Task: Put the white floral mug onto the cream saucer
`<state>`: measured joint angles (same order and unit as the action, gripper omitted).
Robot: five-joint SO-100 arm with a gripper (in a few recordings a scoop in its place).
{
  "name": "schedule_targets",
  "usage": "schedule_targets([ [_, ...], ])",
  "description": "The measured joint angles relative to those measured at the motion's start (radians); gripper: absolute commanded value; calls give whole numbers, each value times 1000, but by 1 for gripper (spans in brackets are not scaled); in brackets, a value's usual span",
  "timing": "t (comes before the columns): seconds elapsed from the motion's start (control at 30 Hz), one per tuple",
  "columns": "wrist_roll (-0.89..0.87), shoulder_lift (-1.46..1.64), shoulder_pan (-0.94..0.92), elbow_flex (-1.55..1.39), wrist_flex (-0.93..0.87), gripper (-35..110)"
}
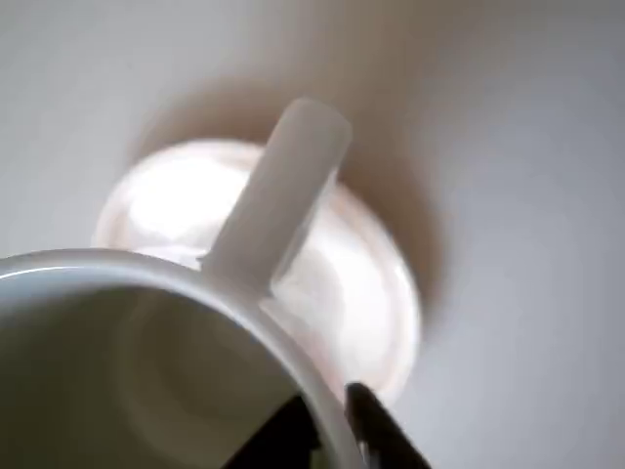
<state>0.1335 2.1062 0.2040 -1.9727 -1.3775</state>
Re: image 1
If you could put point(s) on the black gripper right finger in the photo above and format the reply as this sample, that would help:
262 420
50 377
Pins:
381 430

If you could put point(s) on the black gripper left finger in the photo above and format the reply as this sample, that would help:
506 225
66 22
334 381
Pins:
283 435

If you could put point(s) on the white patterned mug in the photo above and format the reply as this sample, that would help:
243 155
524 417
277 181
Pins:
146 352

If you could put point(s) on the cream saucer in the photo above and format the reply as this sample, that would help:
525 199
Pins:
361 293

